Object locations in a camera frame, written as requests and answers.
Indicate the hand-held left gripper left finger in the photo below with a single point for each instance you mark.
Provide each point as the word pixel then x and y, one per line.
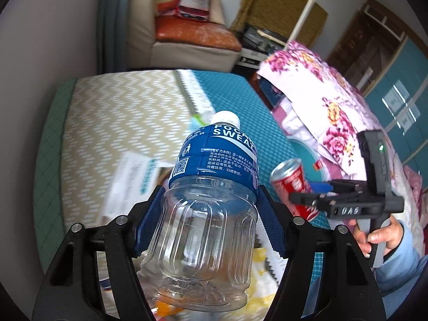
pixel 150 214

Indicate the white pole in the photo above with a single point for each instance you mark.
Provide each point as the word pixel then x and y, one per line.
pixel 302 18

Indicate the floral blanket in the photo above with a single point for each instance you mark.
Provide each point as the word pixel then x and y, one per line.
pixel 317 73

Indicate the clear bottle with blue label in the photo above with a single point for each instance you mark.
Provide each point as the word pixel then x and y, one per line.
pixel 200 224

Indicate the green and white packet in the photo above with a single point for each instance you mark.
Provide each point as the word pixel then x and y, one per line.
pixel 200 122

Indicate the black stereo equipment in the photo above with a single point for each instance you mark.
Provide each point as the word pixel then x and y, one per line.
pixel 257 46

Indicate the red soda can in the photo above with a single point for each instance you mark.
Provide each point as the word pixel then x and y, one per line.
pixel 291 180

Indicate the teal glass cabinet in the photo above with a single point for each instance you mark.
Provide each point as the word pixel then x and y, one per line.
pixel 401 90

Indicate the person's right hand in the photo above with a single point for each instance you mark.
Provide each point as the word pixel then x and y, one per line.
pixel 384 235

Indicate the person's right forearm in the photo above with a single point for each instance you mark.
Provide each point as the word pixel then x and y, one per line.
pixel 404 274

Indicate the brown wooden shelf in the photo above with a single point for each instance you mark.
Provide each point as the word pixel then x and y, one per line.
pixel 364 40

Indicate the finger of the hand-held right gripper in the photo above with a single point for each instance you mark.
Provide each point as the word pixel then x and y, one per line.
pixel 311 199
pixel 344 185

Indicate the wooden stick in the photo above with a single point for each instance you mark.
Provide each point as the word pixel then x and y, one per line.
pixel 272 35

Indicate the cream armchair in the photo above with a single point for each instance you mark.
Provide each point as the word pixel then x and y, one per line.
pixel 140 23

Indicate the leopard print cloth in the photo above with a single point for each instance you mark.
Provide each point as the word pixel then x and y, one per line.
pixel 267 3

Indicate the red wooden cabinet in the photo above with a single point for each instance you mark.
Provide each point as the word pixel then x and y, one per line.
pixel 258 82

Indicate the grey-green folded frame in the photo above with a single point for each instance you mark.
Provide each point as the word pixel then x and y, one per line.
pixel 113 23

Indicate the white cardboard box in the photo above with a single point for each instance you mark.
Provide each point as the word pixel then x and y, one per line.
pixel 130 180

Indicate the teal plastic basin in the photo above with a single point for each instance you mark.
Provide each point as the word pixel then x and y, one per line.
pixel 301 148

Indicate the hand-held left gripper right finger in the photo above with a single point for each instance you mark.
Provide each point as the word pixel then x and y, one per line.
pixel 271 220

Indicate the yellow snack wrapper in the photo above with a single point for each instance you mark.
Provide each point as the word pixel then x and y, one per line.
pixel 264 274

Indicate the orange seat cushion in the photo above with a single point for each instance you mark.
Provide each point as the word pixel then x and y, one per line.
pixel 194 35

